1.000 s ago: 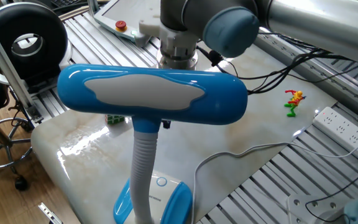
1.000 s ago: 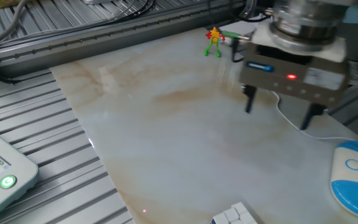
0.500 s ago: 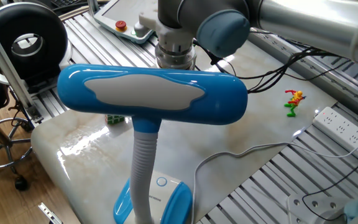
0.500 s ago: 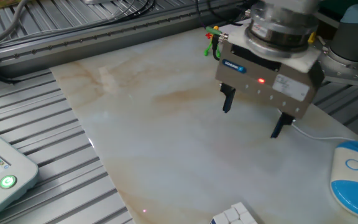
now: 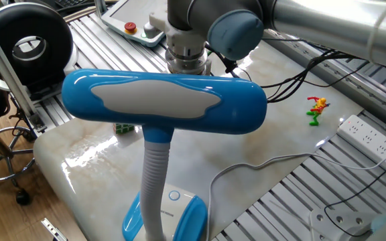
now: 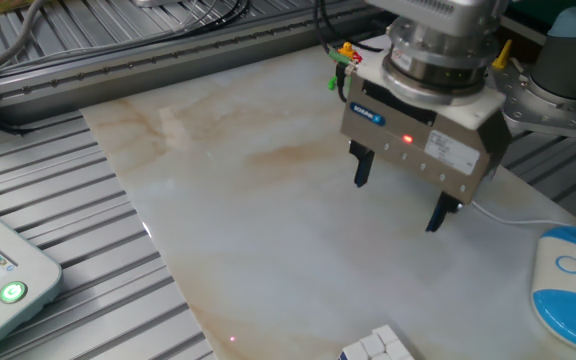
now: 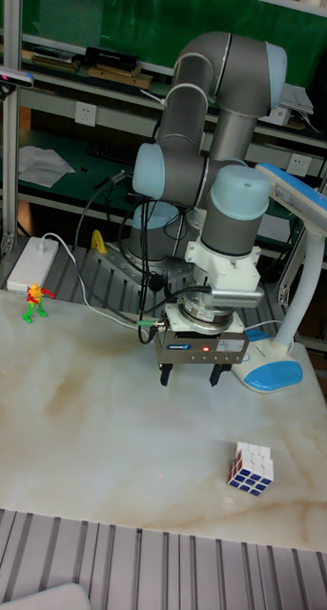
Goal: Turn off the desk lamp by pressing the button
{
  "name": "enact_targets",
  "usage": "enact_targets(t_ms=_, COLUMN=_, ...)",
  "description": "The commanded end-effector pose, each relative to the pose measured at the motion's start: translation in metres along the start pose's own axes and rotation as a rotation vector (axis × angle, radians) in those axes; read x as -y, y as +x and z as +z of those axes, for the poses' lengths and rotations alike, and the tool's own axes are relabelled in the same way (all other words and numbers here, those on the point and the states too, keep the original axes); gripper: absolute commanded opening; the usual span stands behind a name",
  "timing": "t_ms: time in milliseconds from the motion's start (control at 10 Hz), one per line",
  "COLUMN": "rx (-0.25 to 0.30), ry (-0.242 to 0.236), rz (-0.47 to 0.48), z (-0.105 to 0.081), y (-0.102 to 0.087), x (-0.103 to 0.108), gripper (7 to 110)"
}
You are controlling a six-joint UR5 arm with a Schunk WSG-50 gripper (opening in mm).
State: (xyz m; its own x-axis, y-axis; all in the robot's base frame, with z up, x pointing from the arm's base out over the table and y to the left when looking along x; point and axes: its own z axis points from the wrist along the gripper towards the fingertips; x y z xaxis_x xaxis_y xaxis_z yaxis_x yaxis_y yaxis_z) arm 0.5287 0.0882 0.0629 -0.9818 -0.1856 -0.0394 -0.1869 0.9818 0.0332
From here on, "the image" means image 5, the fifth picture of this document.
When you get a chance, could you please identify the thin black cable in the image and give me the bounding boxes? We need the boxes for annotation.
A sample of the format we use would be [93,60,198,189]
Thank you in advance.
[323,157,386,235]

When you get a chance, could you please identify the marble pattern board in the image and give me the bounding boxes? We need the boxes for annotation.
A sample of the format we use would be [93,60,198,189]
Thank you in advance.
[33,39,365,241]

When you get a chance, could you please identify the white lamp power cable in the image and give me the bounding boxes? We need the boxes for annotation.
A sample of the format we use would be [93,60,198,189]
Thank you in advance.
[204,149,386,241]

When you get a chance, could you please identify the white blue Rubik's cube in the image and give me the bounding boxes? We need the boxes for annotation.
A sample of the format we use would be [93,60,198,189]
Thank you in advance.
[113,123,136,135]

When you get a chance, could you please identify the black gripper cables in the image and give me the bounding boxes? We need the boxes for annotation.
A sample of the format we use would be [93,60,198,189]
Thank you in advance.
[206,42,386,104]

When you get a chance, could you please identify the aluminium profile post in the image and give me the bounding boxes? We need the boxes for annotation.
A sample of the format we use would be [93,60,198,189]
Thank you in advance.
[0,9,48,133]

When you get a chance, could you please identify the silver robot mounting plate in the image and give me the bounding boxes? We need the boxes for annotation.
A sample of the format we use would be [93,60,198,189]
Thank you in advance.
[308,207,381,241]

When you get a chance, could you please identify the blue white desk lamp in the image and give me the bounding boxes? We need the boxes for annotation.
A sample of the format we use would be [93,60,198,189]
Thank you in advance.
[61,68,268,241]

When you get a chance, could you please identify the yellow red green toy figure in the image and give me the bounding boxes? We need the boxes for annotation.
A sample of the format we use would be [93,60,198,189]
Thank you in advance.
[306,96,331,127]

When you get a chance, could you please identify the black round cushion chair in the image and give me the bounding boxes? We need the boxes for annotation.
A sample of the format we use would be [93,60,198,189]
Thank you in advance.
[0,2,75,101]

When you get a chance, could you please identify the white teach pendant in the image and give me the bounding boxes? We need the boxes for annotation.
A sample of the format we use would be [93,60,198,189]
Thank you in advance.
[99,0,167,48]

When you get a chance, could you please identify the white power strip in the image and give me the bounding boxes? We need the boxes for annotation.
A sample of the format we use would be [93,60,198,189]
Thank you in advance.
[336,114,386,183]

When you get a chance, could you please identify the aluminium rail with bolts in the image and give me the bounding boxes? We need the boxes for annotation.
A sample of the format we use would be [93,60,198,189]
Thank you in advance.
[263,29,386,135]

